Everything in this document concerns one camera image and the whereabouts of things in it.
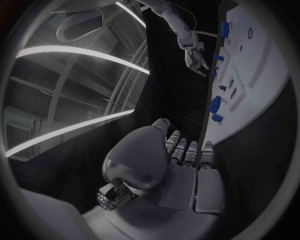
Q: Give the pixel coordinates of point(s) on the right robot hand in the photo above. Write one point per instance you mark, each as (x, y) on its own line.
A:
(194, 61)

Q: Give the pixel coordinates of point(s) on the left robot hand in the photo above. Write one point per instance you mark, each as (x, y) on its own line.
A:
(140, 153)

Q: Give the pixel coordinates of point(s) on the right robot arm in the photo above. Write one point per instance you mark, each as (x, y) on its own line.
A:
(171, 17)

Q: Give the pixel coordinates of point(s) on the white task board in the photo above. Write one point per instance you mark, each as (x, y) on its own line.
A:
(253, 78)

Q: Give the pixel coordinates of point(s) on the small blue plug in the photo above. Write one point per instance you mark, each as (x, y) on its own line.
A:
(215, 71)

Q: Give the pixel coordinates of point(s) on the small blue peg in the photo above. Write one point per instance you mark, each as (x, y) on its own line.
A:
(222, 87)

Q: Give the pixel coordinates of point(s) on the blue block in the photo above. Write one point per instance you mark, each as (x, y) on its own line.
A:
(224, 29)

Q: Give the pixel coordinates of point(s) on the blue gear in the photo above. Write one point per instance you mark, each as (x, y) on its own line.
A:
(214, 105)

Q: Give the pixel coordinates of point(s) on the blue short cylinder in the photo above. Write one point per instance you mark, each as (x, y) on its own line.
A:
(217, 118)

